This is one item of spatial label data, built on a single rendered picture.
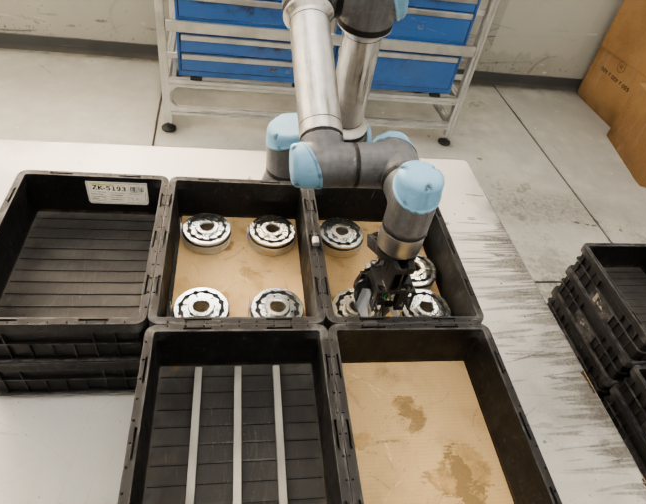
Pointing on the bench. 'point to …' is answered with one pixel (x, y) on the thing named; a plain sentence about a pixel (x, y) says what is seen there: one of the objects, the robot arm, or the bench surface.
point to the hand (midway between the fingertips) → (371, 309)
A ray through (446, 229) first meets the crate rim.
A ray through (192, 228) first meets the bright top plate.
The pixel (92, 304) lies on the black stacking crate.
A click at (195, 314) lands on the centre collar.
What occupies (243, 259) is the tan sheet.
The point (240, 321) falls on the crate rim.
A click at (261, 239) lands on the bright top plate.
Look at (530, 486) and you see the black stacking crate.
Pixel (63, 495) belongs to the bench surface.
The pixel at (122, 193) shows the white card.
